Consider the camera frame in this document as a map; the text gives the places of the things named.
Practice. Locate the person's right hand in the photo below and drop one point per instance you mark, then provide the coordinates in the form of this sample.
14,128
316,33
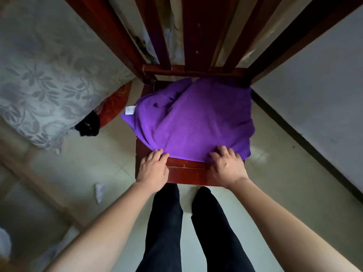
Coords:
229,169

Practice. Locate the person's left hand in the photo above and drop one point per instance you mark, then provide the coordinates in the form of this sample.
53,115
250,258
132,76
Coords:
151,174

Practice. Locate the person's right thumb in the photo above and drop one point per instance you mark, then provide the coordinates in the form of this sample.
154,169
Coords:
215,158

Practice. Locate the person's left fingers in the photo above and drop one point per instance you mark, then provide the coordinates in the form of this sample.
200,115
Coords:
155,157

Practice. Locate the person's right middle finger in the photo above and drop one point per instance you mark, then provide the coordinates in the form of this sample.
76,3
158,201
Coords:
232,154

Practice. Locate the purple cloth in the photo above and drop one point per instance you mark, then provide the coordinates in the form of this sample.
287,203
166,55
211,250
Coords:
195,118

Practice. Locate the person's left forearm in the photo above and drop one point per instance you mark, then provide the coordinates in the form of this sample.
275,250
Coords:
105,232

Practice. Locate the person's right forearm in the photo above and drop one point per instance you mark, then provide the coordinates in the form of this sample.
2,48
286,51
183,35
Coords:
283,232

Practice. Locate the red wooden chair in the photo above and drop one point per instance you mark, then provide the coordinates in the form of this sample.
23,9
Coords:
185,174

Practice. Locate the red patterned cloth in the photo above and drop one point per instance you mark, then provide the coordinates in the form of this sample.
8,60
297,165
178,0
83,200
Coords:
115,106

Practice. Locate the white paper scrap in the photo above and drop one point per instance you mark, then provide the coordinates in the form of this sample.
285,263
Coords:
99,192

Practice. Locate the black trousers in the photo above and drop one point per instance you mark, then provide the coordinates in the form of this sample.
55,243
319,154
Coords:
164,226

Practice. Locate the dark baseboard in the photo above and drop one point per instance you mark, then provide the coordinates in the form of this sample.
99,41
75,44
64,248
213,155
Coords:
303,143

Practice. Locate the black cloth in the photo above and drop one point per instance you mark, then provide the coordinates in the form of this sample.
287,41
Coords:
88,125

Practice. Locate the clear plastic bag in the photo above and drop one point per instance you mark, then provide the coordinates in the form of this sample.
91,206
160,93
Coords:
175,39

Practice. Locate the grey floral bedspread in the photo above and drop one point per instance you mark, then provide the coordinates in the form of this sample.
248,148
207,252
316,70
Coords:
48,73

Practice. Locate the white object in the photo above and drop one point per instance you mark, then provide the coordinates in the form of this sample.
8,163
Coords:
4,245

